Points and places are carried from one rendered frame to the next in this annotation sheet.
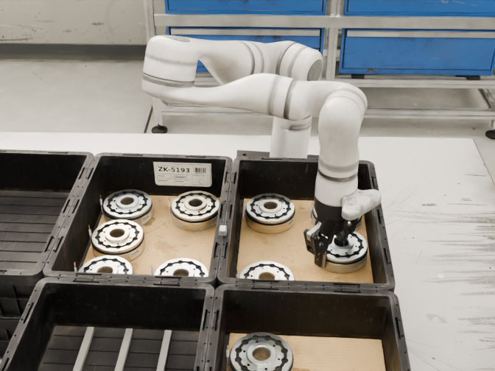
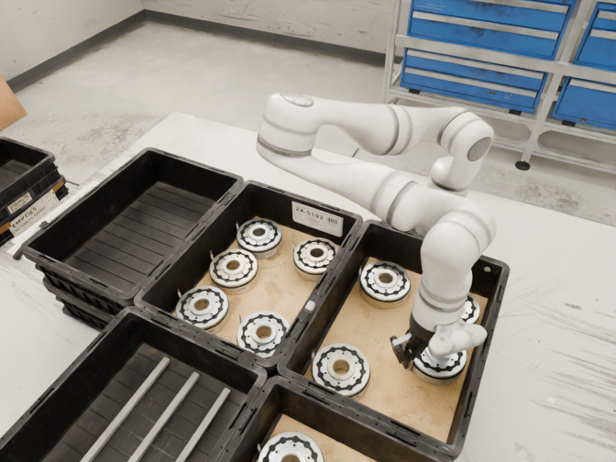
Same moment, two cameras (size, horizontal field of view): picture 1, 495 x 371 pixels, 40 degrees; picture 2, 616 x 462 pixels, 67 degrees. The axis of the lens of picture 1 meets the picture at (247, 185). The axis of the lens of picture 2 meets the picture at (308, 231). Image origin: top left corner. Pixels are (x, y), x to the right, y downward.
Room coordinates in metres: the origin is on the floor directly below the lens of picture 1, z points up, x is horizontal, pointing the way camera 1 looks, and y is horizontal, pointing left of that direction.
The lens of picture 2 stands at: (0.54, -0.15, 1.61)
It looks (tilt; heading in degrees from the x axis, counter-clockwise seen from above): 45 degrees down; 25
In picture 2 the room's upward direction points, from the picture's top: 1 degrees counter-clockwise
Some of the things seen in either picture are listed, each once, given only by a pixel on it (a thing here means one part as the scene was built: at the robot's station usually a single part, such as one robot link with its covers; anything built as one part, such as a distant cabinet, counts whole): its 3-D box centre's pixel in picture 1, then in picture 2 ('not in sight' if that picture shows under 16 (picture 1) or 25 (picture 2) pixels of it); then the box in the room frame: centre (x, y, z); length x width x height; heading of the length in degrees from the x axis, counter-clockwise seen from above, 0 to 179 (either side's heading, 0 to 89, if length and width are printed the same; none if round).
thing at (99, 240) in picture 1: (117, 235); (233, 267); (1.05, 0.26, 0.86); 0.10 x 0.10 x 0.01
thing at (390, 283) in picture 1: (304, 218); (402, 316); (1.03, -0.11, 0.92); 0.40 x 0.30 x 0.02; 177
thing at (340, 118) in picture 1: (339, 135); (449, 262); (1.00, -0.16, 1.12); 0.09 x 0.07 x 0.15; 162
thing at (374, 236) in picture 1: (303, 239); (399, 332); (1.03, -0.11, 0.87); 0.40 x 0.30 x 0.11; 177
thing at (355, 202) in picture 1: (344, 184); (445, 310); (0.99, -0.17, 1.03); 0.11 x 0.09 x 0.06; 42
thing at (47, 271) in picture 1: (148, 213); (258, 259); (1.05, 0.19, 0.92); 0.40 x 0.30 x 0.02; 177
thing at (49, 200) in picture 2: not in sight; (39, 220); (1.28, 1.30, 0.41); 0.31 x 0.02 x 0.16; 178
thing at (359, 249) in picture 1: (341, 244); (437, 351); (1.03, -0.18, 0.86); 0.10 x 0.10 x 0.01
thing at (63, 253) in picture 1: (150, 234); (259, 276); (1.05, 0.19, 0.87); 0.40 x 0.30 x 0.11; 177
